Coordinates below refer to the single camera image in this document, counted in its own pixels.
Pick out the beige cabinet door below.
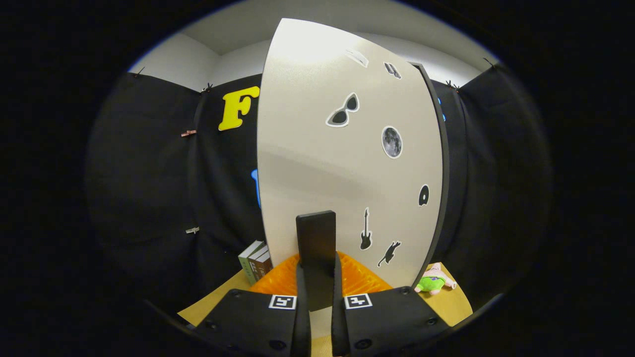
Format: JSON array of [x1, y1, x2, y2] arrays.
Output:
[[256, 18, 444, 289]]

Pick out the black cabinet door handle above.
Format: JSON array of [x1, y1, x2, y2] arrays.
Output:
[[296, 211, 337, 312]]

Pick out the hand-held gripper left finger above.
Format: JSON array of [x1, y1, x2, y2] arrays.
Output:
[[191, 253, 312, 357]]

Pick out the dark grey cabinet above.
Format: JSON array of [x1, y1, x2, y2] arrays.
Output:
[[411, 62, 451, 271]]

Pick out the pink and green plush toy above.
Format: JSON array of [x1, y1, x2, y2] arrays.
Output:
[[414, 263, 457, 297]]

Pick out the black backdrop cloth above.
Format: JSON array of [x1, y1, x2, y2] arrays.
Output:
[[84, 64, 554, 318]]

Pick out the green book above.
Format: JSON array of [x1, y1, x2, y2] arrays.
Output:
[[238, 240, 266, 284]]

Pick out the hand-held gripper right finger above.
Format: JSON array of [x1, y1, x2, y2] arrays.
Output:
[[331, 252, 449, 357]]

